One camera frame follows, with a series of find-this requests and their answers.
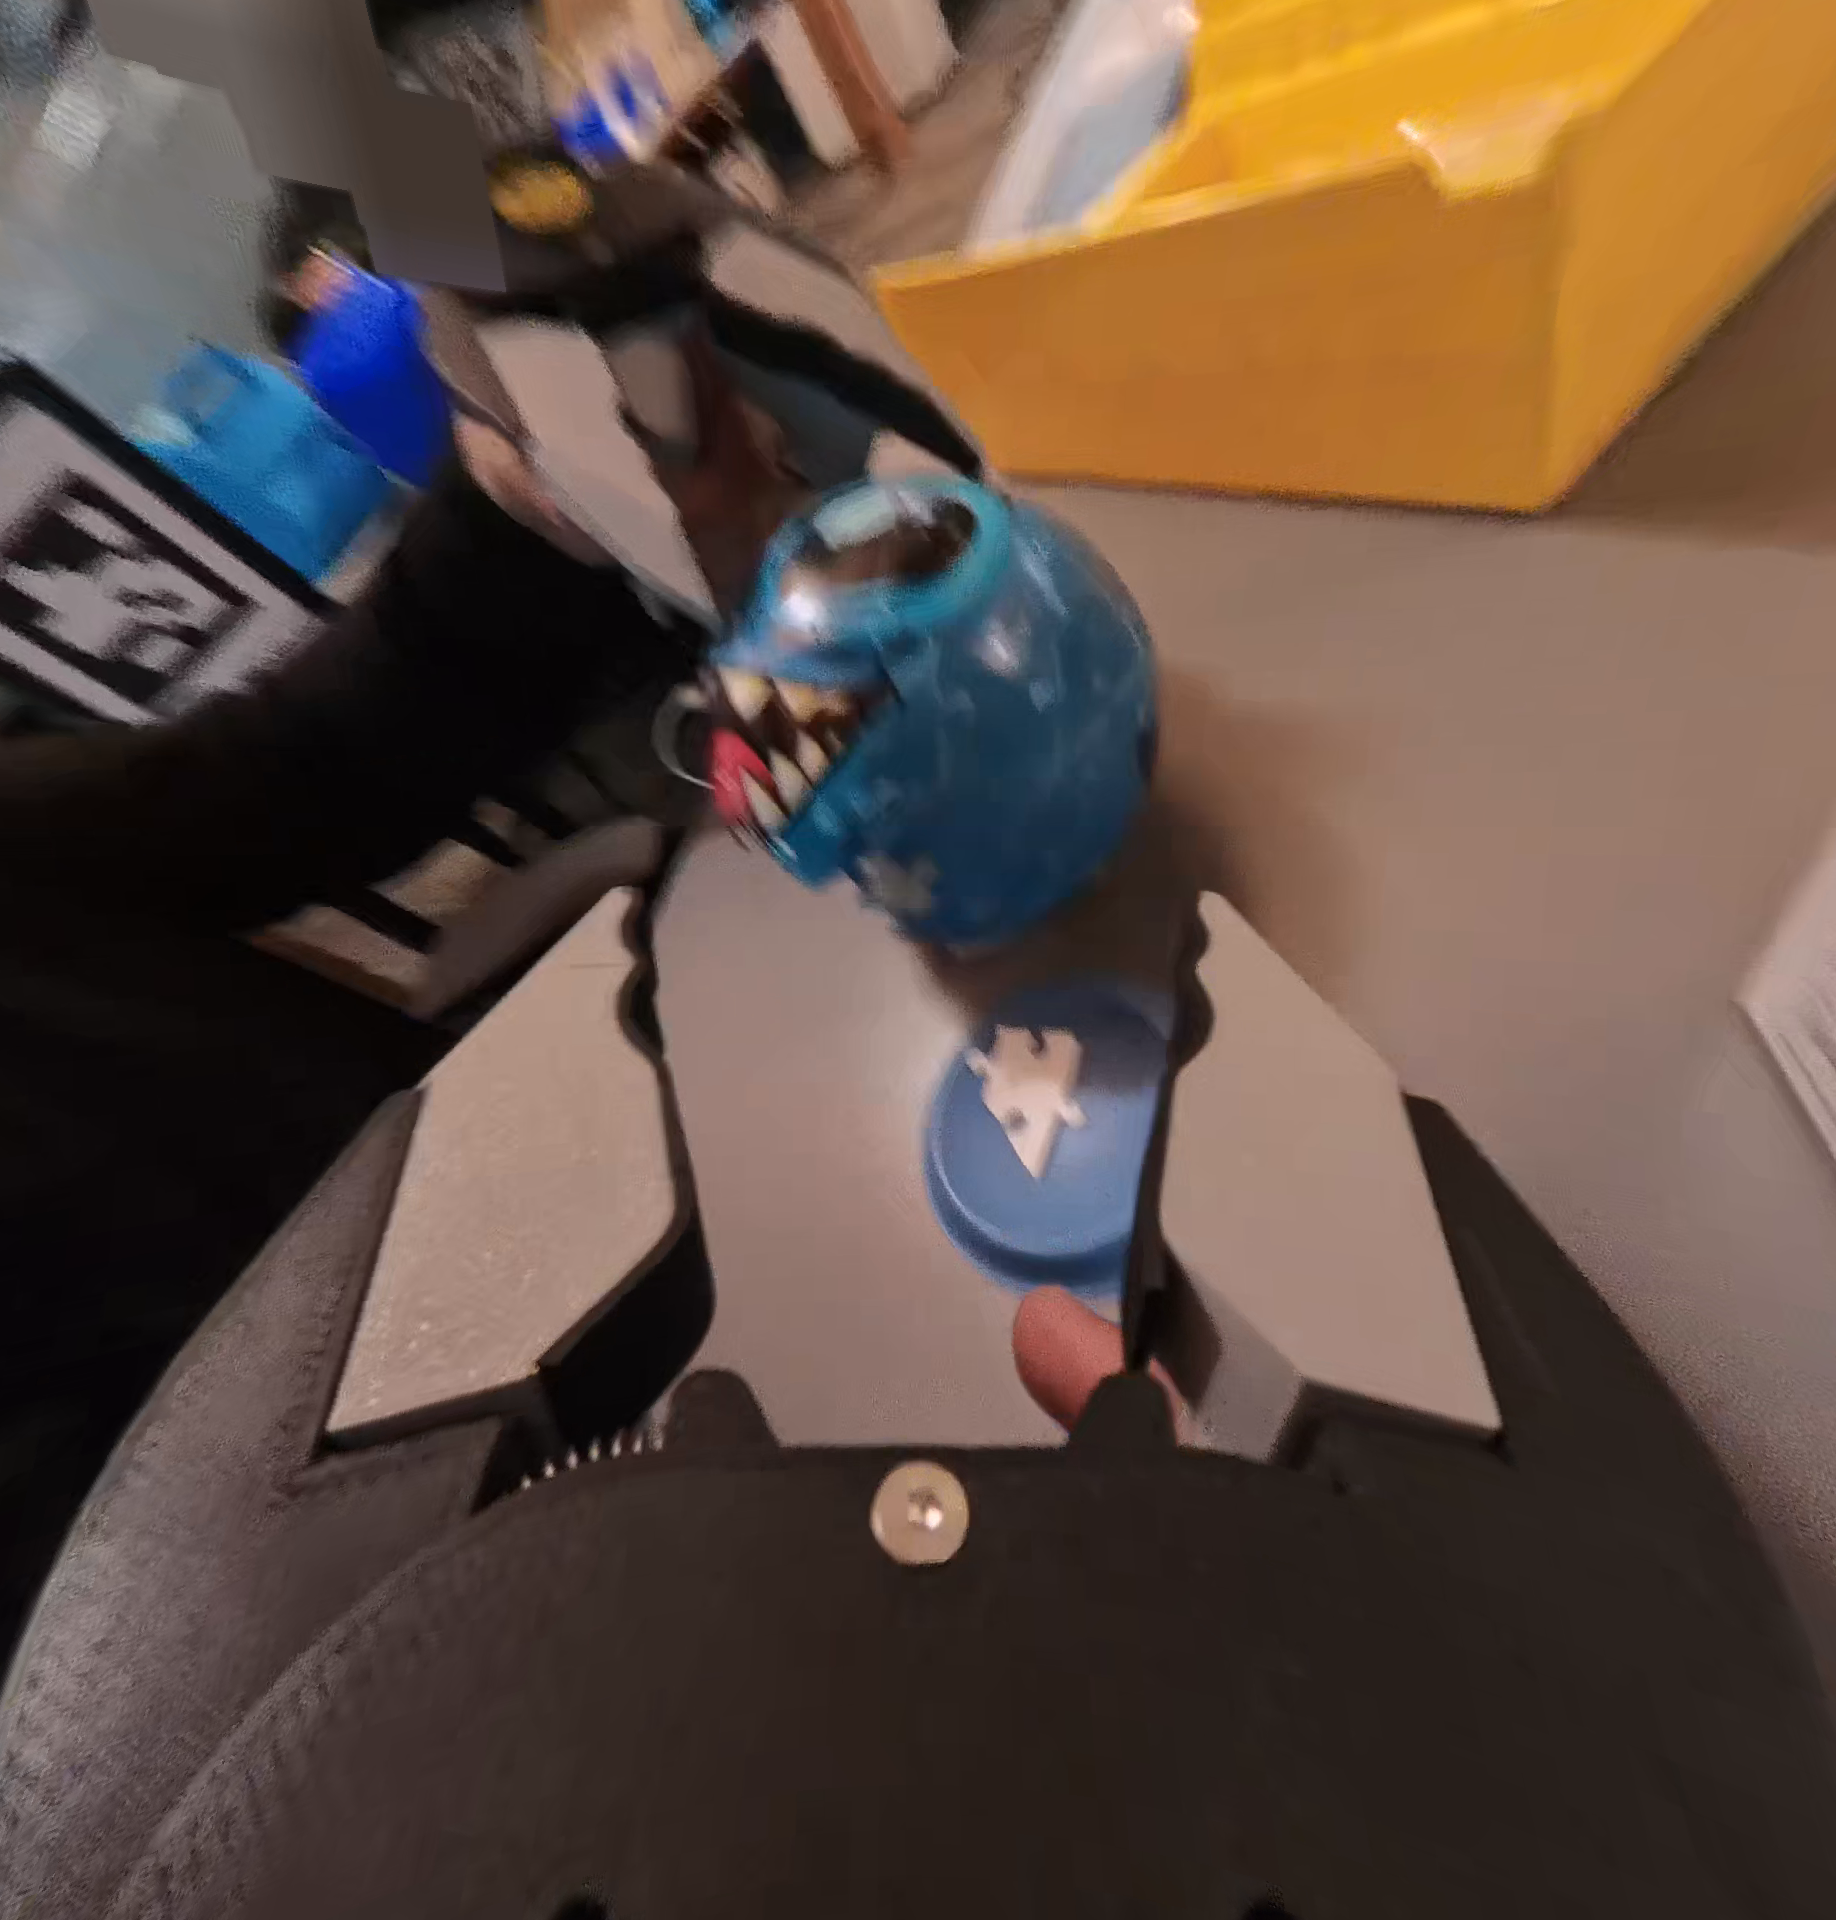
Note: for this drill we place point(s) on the light blue plastic bin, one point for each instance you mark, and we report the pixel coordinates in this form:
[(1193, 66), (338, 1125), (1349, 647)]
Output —
[(258, 465)]

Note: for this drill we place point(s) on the person's right hand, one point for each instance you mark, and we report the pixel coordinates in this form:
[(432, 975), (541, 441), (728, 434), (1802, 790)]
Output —
[(1067, 1350)]

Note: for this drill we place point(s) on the black and white tag sign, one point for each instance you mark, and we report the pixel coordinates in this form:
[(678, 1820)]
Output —
[(92, 586)]

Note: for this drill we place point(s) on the printed cardboard puzzle box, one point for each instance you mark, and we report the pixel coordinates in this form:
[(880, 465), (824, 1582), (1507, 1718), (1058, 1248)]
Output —
[(1826, 1006)]

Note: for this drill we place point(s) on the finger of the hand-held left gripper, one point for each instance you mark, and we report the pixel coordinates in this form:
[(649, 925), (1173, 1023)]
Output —
[(827, 321), (602, 450)]

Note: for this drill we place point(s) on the person's left forearm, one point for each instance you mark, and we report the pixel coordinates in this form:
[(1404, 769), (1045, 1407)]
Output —
[(332, 751)]

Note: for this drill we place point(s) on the blue cartoon puzzle ball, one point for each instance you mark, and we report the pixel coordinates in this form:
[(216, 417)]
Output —
[(1008, 721)]

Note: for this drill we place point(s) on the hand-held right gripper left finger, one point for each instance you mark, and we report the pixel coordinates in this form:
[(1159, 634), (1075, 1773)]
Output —
[(512, 1230)]

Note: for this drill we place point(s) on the blue round ball stand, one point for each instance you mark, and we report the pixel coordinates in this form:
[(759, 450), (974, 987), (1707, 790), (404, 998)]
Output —
[(1008, 1201)]

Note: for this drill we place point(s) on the person's black clothed torso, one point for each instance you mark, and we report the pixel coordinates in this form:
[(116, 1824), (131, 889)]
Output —
[(107, 1201)]

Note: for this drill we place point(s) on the yellow plastic bin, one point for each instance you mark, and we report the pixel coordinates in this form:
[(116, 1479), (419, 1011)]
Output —
[(1308, 331)]

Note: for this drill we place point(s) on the white puzzle piece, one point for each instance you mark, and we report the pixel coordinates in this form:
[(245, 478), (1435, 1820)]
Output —
[(1037, 1096)]

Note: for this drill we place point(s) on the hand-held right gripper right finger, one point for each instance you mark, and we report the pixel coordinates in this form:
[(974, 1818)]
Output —
[(1308, 1230)]

